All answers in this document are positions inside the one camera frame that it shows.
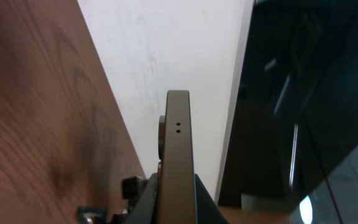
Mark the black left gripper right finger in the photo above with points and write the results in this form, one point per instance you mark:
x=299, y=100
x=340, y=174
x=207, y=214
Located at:
x=207, y=211

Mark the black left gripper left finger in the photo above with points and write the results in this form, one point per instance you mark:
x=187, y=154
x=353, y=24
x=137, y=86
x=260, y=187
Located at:
x=145, y=210

